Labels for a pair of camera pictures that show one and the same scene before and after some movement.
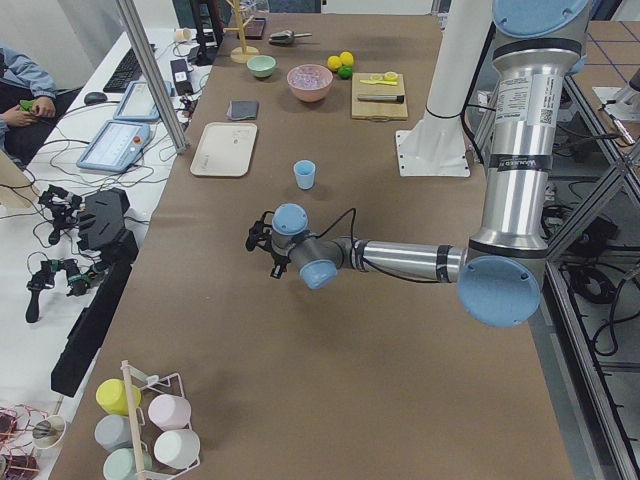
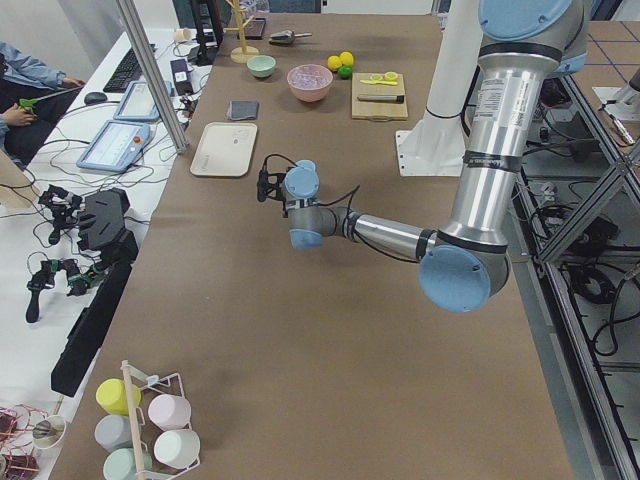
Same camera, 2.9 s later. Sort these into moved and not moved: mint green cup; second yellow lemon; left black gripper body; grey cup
Moved: left black gripper body
Not moved: grey cup; mint green cup; second yellow lemon
